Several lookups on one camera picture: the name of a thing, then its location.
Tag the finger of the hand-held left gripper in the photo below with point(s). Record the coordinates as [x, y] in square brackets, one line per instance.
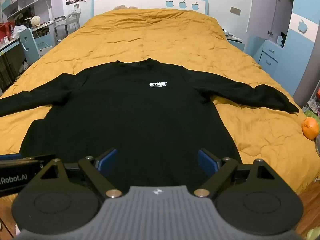
[31, 160]

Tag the cream round ball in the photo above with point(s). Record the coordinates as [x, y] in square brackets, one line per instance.
[36, 20]

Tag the black sweater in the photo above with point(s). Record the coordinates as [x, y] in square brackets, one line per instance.
[140, 120]

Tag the blue nightstand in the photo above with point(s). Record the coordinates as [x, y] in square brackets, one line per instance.
[237, 45]

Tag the blue chair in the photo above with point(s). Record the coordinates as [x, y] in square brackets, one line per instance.
[28, 42]

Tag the red bag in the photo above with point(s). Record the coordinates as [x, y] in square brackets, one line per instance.
[5, 31]

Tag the blue and white wardrobe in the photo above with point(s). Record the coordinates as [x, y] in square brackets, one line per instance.
[287, 30]

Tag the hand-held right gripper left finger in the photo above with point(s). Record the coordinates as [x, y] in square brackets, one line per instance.
[108, 160]

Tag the grey metal cart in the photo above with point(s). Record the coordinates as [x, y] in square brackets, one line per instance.
[66, 26]

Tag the wall socket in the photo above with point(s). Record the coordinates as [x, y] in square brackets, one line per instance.
[75, 10]

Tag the white and blue bed headboard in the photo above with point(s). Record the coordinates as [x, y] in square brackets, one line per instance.
[140, 2]

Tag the orange round thing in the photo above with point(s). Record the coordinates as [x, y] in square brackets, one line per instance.
[309, 129]

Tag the wall switch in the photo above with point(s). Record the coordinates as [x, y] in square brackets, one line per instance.
[235, 10]

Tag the yellow quilted blanket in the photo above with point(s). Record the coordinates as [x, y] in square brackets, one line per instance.
[155, 35]

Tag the white plastic bag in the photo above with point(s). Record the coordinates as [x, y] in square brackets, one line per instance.
[19, 30]

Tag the cluttered desk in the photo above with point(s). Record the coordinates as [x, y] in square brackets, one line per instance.
[10, 45]

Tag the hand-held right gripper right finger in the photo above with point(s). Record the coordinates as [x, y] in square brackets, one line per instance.
[207, 161]

